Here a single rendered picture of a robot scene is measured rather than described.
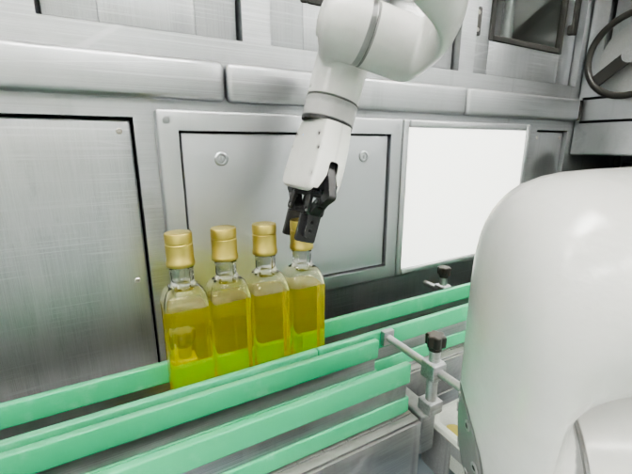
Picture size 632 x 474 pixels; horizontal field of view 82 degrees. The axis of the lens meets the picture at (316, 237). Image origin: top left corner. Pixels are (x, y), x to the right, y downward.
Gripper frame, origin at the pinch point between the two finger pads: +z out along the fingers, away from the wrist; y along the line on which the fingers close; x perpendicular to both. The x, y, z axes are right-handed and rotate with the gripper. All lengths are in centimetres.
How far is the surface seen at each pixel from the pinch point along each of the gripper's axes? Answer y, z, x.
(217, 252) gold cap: 1.1, 5.6, -11.5
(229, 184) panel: -12.7, -3.0, -8.2
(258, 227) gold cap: 1.1, 1.3, -6.9
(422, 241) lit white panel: -13.0, -0.9, 38.8
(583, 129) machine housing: -14, -43, 89
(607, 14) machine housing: -13, -71, 81
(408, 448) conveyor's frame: 15.2, 27.2, 18.2
